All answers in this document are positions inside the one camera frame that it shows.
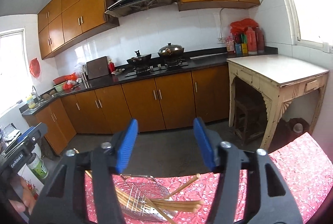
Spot black wok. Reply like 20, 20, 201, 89
126, 50, 151, 67

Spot lower wooden kitchen cabinets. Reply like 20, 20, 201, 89
22, 65, 229, 154

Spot red sauce bottle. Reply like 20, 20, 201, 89
108, 59, 115, 73

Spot wooden chopstick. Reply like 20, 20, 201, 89
73, 148, 93, 179
115, 187, 145, 212
151, 199, 204, 207
159, 206, 198, 213
164, 173, 201, 200
116, 192, 140, 212
143, 195, 176, 224
156, 204, 201, 212

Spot lidded dark wok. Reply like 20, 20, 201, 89
158, 43, 185, 61

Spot white paint bucket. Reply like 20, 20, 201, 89
26, 153, 48, 180

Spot cream wooden side table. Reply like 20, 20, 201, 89
226, 54, 329, 150

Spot red floral tablecloth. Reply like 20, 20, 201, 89
84, 131, 333, 224

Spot dark cutting board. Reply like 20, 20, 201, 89
86, 56, 109, 80

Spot left window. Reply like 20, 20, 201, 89
1, 29, 32, 116

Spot dark oil bottle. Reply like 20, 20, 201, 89
255, 27, 265, 53

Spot yellow detergent bottle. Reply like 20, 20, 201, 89
26, 95, 36, 109

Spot person's left hand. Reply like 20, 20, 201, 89
9, 175, 36, 214

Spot red oil bottle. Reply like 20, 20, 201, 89
246, 27, 257, 55

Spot red bag on side table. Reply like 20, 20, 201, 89
230, 18, 259, 34

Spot wire utensil holder basket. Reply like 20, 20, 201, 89
114, 174, 178, 222

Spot red plastic bag on wall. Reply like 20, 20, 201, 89
29, 58, 41, 78

